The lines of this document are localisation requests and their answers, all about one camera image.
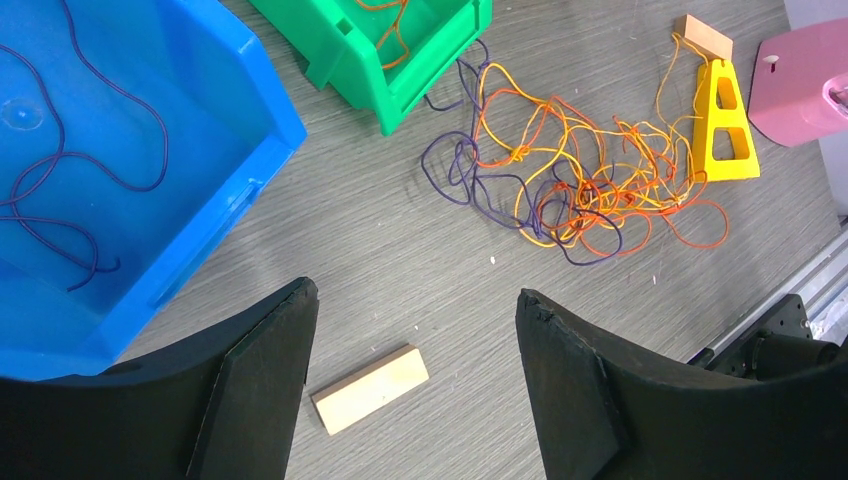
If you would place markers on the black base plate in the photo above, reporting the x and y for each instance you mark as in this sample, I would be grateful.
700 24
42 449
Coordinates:
775 331

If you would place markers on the blue plastic bin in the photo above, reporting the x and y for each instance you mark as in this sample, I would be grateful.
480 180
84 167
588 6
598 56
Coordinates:
134 136

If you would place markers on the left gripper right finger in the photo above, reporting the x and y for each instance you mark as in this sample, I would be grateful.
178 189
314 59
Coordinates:
607 408

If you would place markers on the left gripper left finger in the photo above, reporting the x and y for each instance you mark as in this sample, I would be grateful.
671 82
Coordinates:
219 404

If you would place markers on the small wooden block right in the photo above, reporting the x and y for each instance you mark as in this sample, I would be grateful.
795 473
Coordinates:
704 39

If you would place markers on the pink metronome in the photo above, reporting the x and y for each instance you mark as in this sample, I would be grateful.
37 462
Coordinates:
799 86

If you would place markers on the yellow triangular toy right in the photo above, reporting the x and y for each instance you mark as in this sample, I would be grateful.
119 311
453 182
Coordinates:
719 107

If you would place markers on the green plastic bin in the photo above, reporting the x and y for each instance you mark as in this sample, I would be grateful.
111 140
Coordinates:
382 56

